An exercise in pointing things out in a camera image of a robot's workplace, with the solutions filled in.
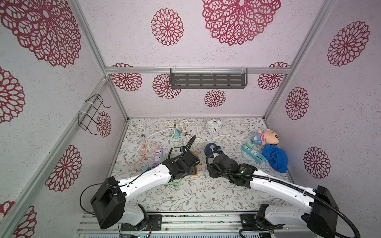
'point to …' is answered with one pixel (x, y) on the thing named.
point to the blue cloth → (276, 157)
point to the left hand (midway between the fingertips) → (190, 168)
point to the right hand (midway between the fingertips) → (210, 165)
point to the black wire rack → (89, 115)
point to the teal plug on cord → (177, 133)
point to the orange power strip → (196, 154)
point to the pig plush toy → (269, 137)
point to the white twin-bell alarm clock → (214, 126)
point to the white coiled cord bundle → (188, 128)
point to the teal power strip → (254, 153)
